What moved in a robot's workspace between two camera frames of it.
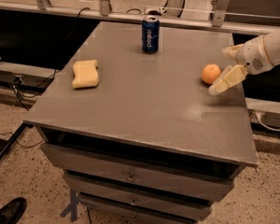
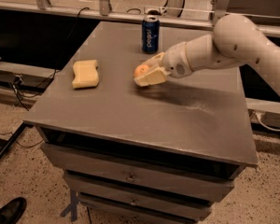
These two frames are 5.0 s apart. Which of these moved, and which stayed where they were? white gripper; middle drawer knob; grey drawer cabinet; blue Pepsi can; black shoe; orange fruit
Moved: orange fruit; white gripper
Stayed: blue Pepsi can; black shoe; grey drawer cabinet; middle drawer knob
